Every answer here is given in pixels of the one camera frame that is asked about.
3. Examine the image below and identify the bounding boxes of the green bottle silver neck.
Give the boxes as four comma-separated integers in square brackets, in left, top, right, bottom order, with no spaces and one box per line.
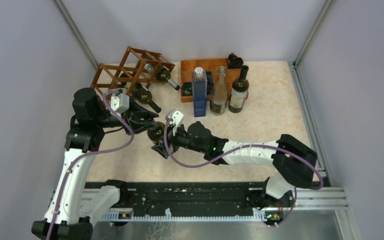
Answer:
[146,121,165,144]

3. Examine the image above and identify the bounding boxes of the green bottle black neck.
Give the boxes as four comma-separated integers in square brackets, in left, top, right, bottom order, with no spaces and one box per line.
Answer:
[132,82,162,113]

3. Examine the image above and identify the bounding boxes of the clear glass wine bottle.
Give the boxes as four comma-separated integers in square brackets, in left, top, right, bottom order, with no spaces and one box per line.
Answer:
[209,66,228,115]

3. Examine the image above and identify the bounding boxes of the green bottle rack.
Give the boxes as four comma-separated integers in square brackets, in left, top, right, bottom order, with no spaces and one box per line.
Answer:
[144,63,180,91]

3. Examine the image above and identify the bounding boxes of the green bottle white label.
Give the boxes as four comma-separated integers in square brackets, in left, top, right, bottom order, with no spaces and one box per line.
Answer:
[228,65,249,113]

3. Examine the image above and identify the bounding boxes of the blue square glass bottle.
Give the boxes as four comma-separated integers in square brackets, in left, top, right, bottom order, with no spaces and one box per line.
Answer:
[192,66,208,118]

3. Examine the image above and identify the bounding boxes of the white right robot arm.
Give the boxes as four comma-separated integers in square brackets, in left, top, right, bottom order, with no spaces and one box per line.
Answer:
[147,121,318,206]

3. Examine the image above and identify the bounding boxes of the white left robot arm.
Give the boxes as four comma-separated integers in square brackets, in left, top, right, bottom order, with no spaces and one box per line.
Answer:
[31,87,158,240]

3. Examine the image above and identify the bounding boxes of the brown wooden wine rack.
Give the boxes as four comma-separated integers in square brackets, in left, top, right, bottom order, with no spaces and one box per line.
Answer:
[90,46,175,95]

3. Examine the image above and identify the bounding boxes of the black coiled item left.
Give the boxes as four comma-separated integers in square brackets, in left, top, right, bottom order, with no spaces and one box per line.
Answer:
[181,82,193,97]

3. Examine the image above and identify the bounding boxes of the black coiled item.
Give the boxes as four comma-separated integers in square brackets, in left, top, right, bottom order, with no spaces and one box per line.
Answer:
[205,70,214,95]
[181,82,193,97]

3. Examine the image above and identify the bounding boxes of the black coiled item right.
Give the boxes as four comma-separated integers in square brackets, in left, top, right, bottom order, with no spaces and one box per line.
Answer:
[205,70,214,95]

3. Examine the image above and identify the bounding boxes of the wooden compartment tray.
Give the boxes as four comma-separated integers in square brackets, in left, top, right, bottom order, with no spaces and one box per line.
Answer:
[179,58,241,103]

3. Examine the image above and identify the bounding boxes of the black object behind tray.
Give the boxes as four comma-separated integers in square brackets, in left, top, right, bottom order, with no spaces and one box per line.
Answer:
[227,53,244,69]

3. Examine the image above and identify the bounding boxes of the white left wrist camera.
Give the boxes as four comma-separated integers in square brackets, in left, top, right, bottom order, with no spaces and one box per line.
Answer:
[110,93,130,115]

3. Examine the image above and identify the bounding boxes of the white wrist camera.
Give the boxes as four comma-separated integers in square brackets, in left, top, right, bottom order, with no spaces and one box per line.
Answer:
[110,93,130,115]
[165,109,184,127]

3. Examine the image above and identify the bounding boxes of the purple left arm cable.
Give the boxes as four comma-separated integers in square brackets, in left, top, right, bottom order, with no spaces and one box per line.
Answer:
[45,88,136,240]

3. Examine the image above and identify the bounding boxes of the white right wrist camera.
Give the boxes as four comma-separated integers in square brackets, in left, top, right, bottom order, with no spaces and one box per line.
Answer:
[165,109,184,127]

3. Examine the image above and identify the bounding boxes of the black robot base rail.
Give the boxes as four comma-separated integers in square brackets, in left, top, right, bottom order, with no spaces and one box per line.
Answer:
[89,180,296,223]

